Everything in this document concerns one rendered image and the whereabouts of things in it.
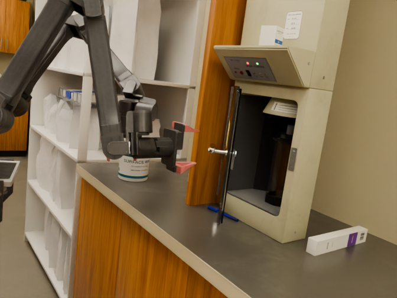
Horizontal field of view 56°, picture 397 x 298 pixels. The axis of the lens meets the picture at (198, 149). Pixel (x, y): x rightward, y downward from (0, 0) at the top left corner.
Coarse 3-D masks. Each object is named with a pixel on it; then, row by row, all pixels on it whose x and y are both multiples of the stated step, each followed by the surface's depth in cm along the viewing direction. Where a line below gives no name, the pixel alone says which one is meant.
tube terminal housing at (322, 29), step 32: (256, 0) 123; (288, 0) 112; (320, 0) 103; (256, 32) 123; (320, 32) 104; (320, 64) 107; (288, 96) 112; (320, 96) 110; (320, 128) 113; (224, 192) 136; (288, 192) 112; (256, 224) 123; (288, 224) 114
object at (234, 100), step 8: (232, 96) 120; (232, 104) 112; (232, 112) 105; (232, 120) 102; (232, 128) 102; (232, 136) 103; (224, 144) 131; (224, 160) 113; (224, 168) 106; (224, 176) 105; (224, 184) 105
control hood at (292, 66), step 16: (224, 48) 118; (240, 48) 112; (256, 48) 107; (272, 48) 102; (288, 48) 98; (224, 64) 125; (272, 64) 107; (288, 64) 102; (304, 64) 103; (256, 80) 119; (288, 80) 107; (304, 80) 104
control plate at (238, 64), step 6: (228, 60) 122; (234, 60) 119; (240, 60) 117; (246, 60) 114; (252, 60) 112; (258, 60) 110; (264, 60) 108; (234, 66) 122; (240, 66) 119; (246, 66) 117; (252, 66) 114; (258, 66) 112; (264, 66) 110; (234, 72) 124; (252, 72) 117; (258, 72) 115; (264, 72) 112; (270, 72) 110; (246, 78) 122; (252, 78) 119; (258, 78) 117; (264, 78) 115; (270, 78) 112
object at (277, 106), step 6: (270, 102) 123; (276, 102) 119; (282, 102) 118; (288, 102) 117; (294, 102) 117; (270, 108) 121; (276, 108) 119; (282, 108) 117; (288, 108) 117; (294, 108) 117; (276, 114) 118; (282, 114) 117; (288, 114) 116; (294, 114) 116
